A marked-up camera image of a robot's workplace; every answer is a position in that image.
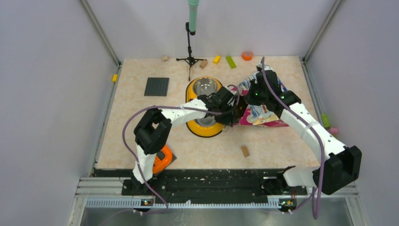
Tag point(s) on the small dark grey plate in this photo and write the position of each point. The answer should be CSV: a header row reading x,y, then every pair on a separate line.
x,y
164,158

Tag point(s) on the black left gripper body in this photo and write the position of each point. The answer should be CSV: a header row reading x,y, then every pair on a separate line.
x,y
232,113

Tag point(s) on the orange tape roll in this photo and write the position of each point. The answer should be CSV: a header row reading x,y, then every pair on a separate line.
x,y
247,56

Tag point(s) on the clear plastic scoop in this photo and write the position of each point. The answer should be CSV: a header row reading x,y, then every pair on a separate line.
x,y
225,128

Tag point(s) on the wooden block near tripod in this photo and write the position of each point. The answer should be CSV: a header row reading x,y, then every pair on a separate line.
x,y
203,64

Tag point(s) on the pink blue pet food bag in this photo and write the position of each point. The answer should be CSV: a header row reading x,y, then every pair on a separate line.
x,y
255,115

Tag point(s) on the green pink object at edge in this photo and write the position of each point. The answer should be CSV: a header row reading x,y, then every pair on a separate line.
x,y
326,124

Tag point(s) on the yellow double pet bowl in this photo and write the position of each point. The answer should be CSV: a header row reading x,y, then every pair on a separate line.
x,y
205,126

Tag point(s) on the wooden block near bag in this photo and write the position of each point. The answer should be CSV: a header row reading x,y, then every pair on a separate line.
x,y
245,151

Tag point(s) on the green microphone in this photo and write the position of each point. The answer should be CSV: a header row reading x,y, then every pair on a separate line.
x,y
193,11

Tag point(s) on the yellow block on frame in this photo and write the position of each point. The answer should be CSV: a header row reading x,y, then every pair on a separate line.
x,y
114,78

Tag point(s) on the black tripod stand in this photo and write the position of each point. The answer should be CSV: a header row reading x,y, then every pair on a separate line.
x,y
190,60

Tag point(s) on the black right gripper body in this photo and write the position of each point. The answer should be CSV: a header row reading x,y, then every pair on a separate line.
x,y
253,96

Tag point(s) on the green lego brick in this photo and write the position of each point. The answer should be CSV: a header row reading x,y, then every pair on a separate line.
x,y
230,62

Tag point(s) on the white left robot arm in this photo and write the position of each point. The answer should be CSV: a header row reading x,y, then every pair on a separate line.
x,y
152,131

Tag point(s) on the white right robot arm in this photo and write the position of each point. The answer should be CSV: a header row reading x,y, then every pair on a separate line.
x,y
339,163

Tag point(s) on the dark grey lego baseplate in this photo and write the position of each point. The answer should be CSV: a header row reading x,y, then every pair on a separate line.
x,y
156,87

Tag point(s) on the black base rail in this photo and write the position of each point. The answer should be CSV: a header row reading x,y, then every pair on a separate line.
x,y
215,186

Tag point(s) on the yellow toy block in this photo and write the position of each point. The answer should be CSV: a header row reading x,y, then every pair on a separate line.
x,y
216,59

